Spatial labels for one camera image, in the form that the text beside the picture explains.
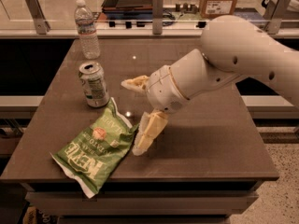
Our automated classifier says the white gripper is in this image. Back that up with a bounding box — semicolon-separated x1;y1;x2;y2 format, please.
121;65;189;156

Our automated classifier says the green jalapeno chip bag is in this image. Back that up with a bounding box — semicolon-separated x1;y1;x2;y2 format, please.
51;98;138;198

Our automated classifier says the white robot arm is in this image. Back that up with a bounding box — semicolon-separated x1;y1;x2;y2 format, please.
121;15;299;156

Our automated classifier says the clear plastic water bottle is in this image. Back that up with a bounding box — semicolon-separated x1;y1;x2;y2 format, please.
74;0;100;60

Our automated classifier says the white green soda can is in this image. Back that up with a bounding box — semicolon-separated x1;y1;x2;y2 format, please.
78;61;110;107

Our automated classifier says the brown cardboard box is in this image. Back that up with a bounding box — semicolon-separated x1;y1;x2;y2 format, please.
199;0;243;20

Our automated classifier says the middle metal rail bracket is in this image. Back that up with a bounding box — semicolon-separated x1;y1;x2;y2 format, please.
152;0;164;35

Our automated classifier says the metal rail bracket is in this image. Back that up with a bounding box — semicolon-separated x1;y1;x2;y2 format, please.
152;0;164;35
25;0;50;35
263;0;297;35

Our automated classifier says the left metal rail bracket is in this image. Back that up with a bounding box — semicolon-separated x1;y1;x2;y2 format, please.
25;0;50;35

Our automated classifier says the right metal rail bracket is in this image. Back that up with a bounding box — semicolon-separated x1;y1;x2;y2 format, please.
263;0;297;35

